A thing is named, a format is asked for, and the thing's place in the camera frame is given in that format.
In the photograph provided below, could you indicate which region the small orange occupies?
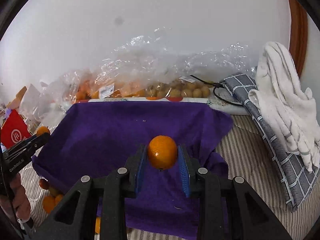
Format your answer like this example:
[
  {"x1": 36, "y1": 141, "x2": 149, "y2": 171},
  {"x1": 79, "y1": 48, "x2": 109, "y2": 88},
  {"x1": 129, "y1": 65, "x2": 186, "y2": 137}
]
[{"x1": 147, "y1": 135, "x2": 178, "y2": 170}]

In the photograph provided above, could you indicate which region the orange persimmon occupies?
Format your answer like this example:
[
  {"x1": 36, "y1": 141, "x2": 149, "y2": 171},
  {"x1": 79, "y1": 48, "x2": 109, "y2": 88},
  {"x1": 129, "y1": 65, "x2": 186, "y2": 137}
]
[{"x1": 95, "y1": 217, "x2": 101, "y2": 234}]

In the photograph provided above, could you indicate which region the red small apple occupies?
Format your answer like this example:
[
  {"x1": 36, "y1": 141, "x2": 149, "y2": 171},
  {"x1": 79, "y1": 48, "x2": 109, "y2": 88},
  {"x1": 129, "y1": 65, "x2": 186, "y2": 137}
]
[{"x1": 39, "y1": 178, "x2": 50, "y2": 190}]

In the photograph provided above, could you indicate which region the greenish yellow fruit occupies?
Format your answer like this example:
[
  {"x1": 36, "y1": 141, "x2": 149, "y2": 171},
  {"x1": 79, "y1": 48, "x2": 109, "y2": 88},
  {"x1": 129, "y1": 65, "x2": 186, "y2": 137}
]
[{"x1": 48, "y1": 186, "x2": 62, "y2": 198}]

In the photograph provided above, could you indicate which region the person's left hand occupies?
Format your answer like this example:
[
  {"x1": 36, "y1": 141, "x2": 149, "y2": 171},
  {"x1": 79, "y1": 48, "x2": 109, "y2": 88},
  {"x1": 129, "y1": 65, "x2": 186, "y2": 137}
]
[{"x1": 1, "y1": 173, "x2": 31, "y2": 222}]

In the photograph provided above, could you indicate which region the red paper bag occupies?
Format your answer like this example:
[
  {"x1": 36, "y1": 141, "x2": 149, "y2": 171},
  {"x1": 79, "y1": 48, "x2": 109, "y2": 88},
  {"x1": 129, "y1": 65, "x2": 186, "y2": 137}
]
[{"x1": 1, "y1": 110, "x2": 31, "y2": 148}]

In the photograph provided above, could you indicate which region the striped bed quilt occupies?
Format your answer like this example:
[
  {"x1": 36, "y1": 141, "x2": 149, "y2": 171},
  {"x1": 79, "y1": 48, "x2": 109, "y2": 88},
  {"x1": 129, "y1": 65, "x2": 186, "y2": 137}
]
[{"x1": 20, "y1": 115, "x2": 319, "y2": 239}]

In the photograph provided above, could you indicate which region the purple towel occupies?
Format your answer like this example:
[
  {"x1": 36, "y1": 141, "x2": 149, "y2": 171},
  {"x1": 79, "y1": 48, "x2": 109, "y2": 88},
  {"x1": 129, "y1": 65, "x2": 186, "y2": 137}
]
[{"x1": 32, "y1": 101, "x2": 233, "y2": 239}]

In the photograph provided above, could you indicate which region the grey checked cloth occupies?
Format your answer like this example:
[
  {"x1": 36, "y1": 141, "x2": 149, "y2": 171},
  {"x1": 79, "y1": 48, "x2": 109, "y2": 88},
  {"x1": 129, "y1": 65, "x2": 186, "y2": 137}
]
[{"x1": 221, "y1": 73, "x2": 319, "y2": 212}]

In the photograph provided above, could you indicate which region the white striped towel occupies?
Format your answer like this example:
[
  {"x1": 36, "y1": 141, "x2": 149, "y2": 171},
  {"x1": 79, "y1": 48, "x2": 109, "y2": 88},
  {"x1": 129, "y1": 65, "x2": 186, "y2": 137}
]
[{"x1": 248, "y1": 42, "x2": 319, "y2": 172}]

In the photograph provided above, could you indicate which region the clear plastic bag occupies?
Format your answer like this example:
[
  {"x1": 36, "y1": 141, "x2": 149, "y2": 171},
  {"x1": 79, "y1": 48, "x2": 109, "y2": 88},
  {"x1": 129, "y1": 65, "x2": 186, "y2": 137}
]
[{"x1": 18, "y1": 29, "x2": 256, "y2": 122}]

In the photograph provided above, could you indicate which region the black cable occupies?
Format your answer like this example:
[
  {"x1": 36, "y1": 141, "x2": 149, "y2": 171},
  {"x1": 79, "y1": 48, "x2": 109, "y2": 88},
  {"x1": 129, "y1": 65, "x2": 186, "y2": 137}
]
[{"x1": 190, "y1": 74, "x2": 245, "y2": 107}]

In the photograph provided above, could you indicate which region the brown door frame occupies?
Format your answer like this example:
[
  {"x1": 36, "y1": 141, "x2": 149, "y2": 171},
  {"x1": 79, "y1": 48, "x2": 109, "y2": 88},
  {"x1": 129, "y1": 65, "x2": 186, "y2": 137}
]
[{"x1": 288, "y1": 0, "x2": 308, "y2": 77}]

